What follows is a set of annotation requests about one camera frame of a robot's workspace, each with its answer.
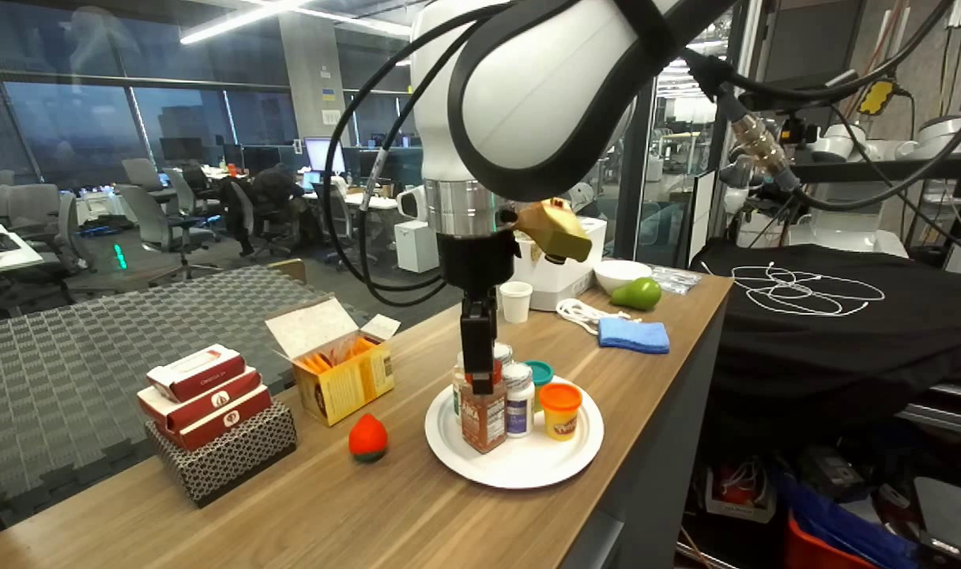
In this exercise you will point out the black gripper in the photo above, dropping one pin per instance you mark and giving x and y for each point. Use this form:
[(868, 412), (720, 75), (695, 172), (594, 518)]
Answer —
[(478, 265)]

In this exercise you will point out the spice jar orange lid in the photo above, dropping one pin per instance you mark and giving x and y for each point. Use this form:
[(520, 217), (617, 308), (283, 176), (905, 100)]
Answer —
[(485, 419)]

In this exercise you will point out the yellow tub orange lid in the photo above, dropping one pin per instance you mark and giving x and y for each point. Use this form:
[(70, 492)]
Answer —
[(561, 412)]

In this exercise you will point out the red toy strawberry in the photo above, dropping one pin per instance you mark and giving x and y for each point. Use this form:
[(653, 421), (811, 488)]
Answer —
[(369, 440)]

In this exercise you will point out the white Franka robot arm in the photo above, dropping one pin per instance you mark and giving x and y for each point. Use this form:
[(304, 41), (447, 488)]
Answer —
[(531, 96)]

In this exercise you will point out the white paper plate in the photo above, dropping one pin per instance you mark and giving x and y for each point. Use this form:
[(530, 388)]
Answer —
[(522, 463)]

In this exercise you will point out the white paper cup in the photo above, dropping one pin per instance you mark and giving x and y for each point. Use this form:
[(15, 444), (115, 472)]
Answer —
[(514, 304)]

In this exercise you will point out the white cabinet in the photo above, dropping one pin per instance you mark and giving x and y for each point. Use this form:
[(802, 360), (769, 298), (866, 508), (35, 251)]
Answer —
[(417, 249)]

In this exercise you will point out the yellow cardboard box open flaps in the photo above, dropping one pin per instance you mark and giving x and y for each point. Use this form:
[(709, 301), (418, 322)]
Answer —
[(339, 385)]

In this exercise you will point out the green toy pear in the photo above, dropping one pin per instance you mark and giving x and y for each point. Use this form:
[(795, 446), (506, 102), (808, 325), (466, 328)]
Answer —
[(636, 295)]

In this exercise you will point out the white slatted plastic piece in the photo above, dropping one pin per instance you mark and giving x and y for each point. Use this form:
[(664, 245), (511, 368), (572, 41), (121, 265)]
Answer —
[(679, 279)]

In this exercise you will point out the black vertical pole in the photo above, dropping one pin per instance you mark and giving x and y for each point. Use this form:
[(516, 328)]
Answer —
[(629, 190)]

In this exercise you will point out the red flat box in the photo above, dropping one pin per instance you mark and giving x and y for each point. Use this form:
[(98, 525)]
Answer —
[(199, 370), (232, 419), (212, 399)]

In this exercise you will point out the grey patterned box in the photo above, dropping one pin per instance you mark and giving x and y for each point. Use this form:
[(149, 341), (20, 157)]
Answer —
[(230, 459)]

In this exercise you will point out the black cloth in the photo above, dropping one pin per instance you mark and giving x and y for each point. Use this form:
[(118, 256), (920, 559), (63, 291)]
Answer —
[(870, 351)]

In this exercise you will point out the red bin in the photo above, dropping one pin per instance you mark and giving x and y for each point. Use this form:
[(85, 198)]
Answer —
[(823, 545)]

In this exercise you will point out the grey foam floor mat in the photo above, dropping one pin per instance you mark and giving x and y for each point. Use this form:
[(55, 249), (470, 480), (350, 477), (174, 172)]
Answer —
[(80, 368)]

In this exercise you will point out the long ceiling light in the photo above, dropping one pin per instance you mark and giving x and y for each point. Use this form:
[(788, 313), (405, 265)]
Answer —
[(240, 21)]

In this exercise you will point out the blue bin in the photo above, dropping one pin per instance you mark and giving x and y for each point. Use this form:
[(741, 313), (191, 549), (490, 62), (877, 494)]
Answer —
[(870, 525)]

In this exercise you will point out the white lab equipment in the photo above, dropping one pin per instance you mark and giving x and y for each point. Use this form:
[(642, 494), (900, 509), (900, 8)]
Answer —
[(902, 137)]

